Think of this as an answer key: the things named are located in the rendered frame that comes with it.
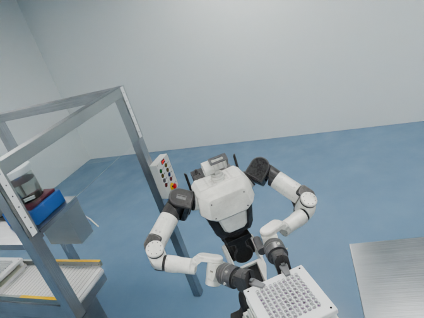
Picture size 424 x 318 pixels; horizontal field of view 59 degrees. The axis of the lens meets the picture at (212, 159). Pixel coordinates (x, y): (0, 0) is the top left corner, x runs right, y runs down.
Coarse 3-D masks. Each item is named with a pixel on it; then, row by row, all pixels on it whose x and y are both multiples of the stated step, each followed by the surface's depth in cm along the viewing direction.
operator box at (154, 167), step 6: (162, 156) 253; (156, 162) 247; (168, 162) 257; (150, 168) 246; (156, 168) 244; (162, 168) 249; (156, 174) 246; (174, 174) 263; (156, 180) 249; (162, 180) 248; (174, 180) 262; (162, 186) 250; (168, 186) 254; (162, 192) 252; (168, 192) 253; (162, 198) 255
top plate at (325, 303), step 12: (276, 276) 140; (288, 276) 139; (300, 276) 137; (252, 288) 138; (312, 288) 131; (252, 300) 133; (264, 300) 132; (276, 300) 130; (288, 300) 129; (300, 300) 127; (312, 300) 126; (324, 300) 125; (264, 312) 127; (312, 312) 122; (324, 312) 121; (336, 312) 121
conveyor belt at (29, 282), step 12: (24, 276) 220; (36, 276) 216; (72, 276) 206; (84, 276) 203; (96, 276) 202; (12, 288) 212; (24, 288) 209; (36, 288) 206; (48, 288) 203; (84, 288) 194
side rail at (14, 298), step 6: (0, 294) 204; (6, 300) 203; (12, 300) 201; (18, 300) 198; (24, 300) 196; (30, 300) 194; (36, 300) 192; (42, 300) 190; (48, 300) 189; (54, 300) 187
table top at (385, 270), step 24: (384, 240) 167; (408, 240) 163; (360, 264) 159; (384, 264) 155; (408, 264) 152; (360, 288) 148; (384, 288) 145; (408, 288) 142; (384, 312) 136; (408, 312) 133
